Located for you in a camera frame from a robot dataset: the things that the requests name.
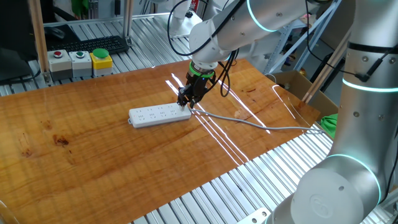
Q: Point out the yellow box green mushroom button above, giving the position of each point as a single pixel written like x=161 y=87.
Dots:
x=101 y=62

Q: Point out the white metal shelf frame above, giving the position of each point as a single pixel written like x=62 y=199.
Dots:
x=315 y=34

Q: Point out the white power strip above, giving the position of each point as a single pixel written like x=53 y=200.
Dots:
x=158 y=115

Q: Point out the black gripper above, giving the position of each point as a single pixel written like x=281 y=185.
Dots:
x=199 y=85

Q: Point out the thick wooden post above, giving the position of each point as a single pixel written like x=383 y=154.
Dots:
x=38 y=37

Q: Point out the aluminium frame post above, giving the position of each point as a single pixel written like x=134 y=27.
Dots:
x=127 y=18

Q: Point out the grey box red button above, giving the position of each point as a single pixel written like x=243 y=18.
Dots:
x=59 y=65

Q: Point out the cardboard box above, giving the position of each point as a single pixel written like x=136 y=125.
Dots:
x=323 y=105

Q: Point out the black computer mouse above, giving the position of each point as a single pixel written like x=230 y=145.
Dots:
x=56 y=32

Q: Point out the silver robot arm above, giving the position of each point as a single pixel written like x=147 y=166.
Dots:
x=367 y=109

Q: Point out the white machine base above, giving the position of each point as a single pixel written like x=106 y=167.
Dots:
x=186 y=25

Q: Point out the black keyboard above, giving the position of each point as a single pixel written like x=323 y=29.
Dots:
x=93 y=44

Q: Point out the white metal mounting plate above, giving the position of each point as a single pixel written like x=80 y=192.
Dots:
x=256 y=216

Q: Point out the black monitor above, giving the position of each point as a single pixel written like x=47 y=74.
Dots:
x=12 y=31

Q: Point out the thin wooden stick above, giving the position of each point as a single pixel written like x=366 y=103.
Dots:
x=323 y=74

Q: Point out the green cloth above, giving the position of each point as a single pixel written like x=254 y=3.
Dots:
x=330 y=126

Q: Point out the grey box small green button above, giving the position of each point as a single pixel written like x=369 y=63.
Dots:
x=81 y=63

